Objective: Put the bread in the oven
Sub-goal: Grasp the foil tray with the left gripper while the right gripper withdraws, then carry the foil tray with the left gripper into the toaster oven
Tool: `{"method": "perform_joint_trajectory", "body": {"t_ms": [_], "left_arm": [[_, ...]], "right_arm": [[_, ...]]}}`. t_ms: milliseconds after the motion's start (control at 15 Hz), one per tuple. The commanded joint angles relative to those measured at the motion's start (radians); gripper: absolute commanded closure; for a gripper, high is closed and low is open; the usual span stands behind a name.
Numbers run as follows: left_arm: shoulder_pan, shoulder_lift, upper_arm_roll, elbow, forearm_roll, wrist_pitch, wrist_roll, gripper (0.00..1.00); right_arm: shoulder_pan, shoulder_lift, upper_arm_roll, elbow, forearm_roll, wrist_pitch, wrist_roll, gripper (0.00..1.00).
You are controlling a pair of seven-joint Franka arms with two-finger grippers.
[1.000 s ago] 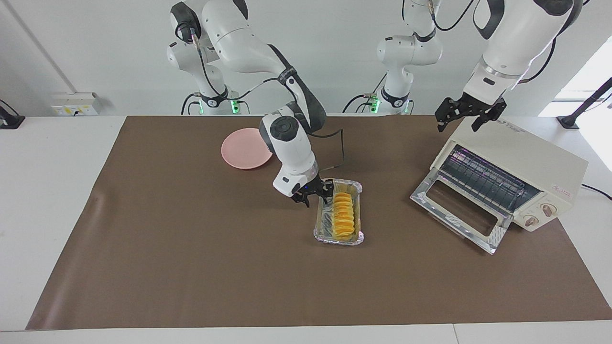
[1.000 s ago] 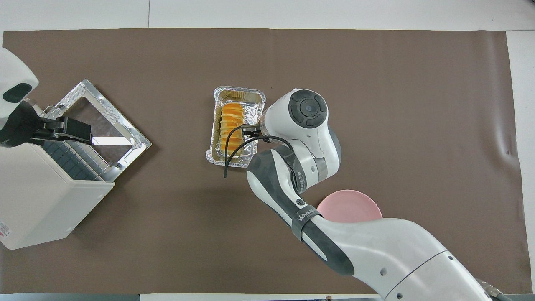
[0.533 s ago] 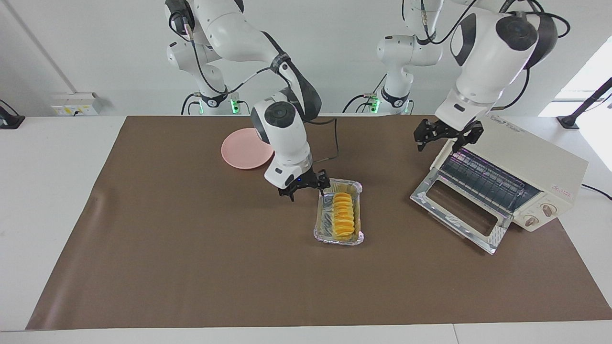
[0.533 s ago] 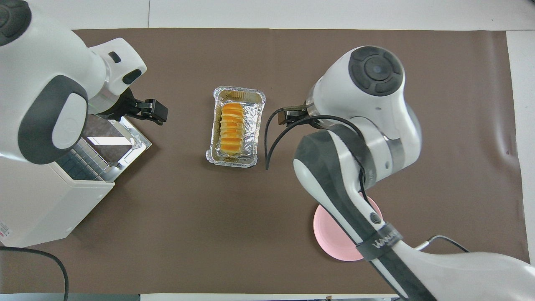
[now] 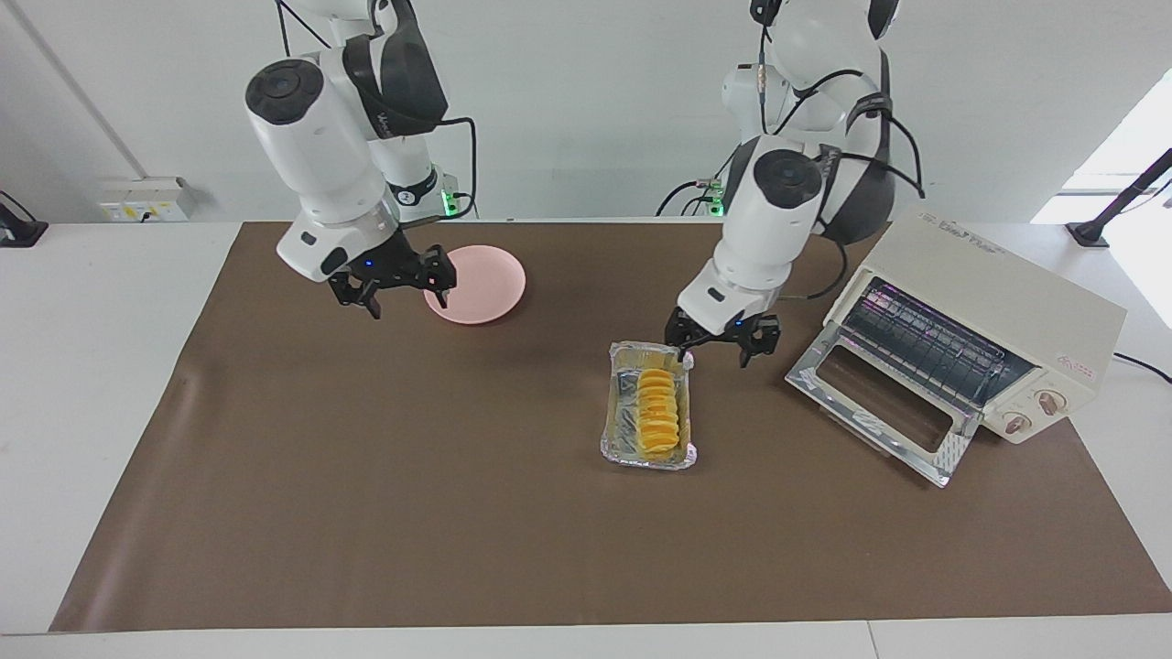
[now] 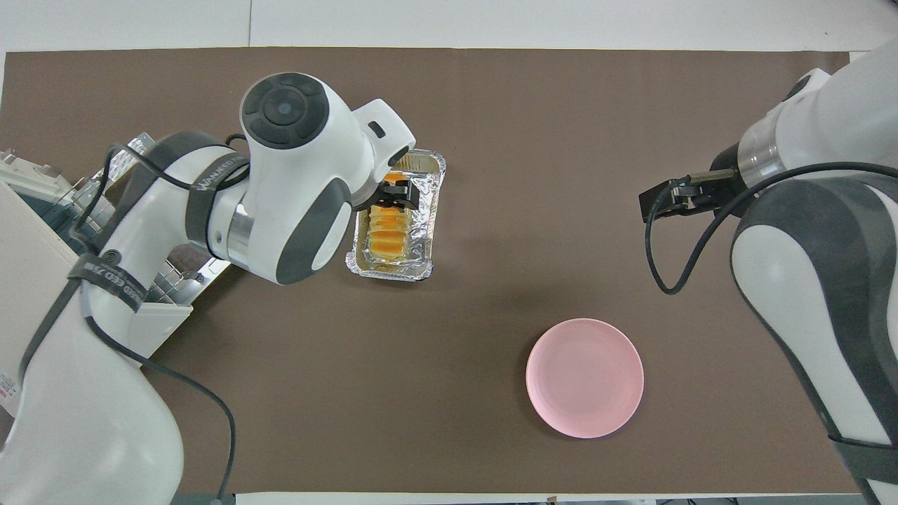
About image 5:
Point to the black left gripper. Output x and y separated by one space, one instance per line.
723 328

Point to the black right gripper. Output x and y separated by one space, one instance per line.
389 261

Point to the sliced golden bread loaf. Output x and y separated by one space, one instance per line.
659 416

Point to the aluminium foil tray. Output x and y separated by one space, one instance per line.
623 430

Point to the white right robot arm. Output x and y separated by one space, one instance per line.
320 137

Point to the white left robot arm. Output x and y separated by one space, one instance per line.
787 210

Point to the glass chrome oven door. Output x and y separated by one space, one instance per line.
916 448

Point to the cream toaster oven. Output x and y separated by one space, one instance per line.
998 293

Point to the beige oven knob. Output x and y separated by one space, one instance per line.
1017 424
1051 402

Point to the pink round plate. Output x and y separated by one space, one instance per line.
485 284

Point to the brown table mat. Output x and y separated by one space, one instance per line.
458 513

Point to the white power strip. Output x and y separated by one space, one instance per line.
146 199

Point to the black clamp base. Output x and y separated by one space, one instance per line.
18 229

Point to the black camera stand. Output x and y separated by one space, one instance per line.
1122 197

